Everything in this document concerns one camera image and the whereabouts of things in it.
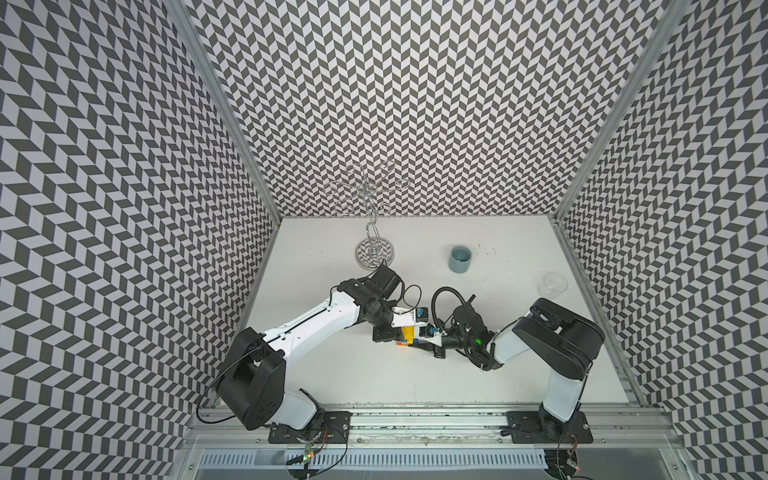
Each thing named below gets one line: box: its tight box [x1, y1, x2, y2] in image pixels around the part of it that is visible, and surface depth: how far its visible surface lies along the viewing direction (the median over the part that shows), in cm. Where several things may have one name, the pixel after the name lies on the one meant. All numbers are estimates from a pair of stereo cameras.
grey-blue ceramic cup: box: [448, 245, 473, 274], surface depth 104 cm
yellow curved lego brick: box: [401, 326, 414, 345], surface depth 78 cm
